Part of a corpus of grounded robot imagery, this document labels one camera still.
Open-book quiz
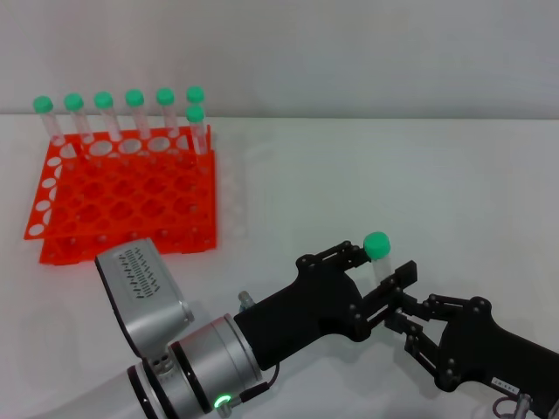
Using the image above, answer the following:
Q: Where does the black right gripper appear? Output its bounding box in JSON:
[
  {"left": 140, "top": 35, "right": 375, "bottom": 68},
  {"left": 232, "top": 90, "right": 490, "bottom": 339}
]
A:
[{"left": 383, "top": 293, "right": 559, "bottom": 397}]

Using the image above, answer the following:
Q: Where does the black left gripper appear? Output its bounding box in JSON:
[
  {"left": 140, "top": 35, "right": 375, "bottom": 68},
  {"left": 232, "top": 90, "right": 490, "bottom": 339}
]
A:
[{"left": 233, "top": 238, "right": 419, "bottom": 372}]

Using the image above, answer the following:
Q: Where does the orange plastic test tube rack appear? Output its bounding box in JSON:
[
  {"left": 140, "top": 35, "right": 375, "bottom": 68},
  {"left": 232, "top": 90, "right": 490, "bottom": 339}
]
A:
[{"left": 22, "top": 124, "right": 218, "bottom": 266}]

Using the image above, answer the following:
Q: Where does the dark red right wrist cable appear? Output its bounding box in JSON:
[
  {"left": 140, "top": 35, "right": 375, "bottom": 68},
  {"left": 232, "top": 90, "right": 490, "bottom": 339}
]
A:
[{"left": 492, "top": 389, "right": 532, "bottom": 419}]

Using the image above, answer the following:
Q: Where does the dark left wrist cable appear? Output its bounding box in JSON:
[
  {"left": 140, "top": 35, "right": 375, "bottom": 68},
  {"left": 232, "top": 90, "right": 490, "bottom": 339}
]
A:
[{"left": 226, "top": 362, "right": 281, "bottom": 405}]

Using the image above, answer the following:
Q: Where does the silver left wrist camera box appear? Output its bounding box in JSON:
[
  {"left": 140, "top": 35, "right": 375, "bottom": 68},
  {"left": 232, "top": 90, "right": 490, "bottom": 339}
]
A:
[{"left": 94, "top": 237, "right": 197, "bottom": 353}]

